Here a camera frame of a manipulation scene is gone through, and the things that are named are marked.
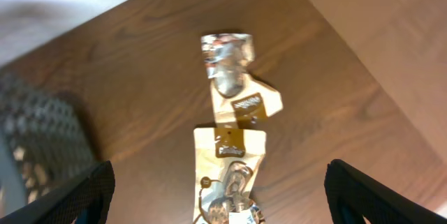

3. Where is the grey plastic lattice basket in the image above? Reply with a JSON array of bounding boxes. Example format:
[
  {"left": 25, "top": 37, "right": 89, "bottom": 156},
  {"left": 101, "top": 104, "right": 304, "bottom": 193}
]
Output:
[{"left": 1, "top": 73, "right": 96, "bottom": 216}]

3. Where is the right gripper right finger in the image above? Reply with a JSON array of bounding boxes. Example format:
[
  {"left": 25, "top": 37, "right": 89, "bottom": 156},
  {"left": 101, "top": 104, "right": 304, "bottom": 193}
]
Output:
[{"left": 324, "top": 159, "right": 446, "bottom": 224}]

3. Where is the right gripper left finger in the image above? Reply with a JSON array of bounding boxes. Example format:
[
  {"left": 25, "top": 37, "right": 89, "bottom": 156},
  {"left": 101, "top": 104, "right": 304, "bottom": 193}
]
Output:
[{"left": 1, "top": 161, "right": 115, "bottom": 224}]

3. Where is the beige snack pouch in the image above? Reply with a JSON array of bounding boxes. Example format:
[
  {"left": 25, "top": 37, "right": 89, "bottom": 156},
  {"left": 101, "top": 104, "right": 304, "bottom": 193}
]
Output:
[
  {"left": 193, "top": 128, "right": 266, "bottom": 224},
  {"left": 200, "top": 33, "right": 284, "bottom": 128}
]

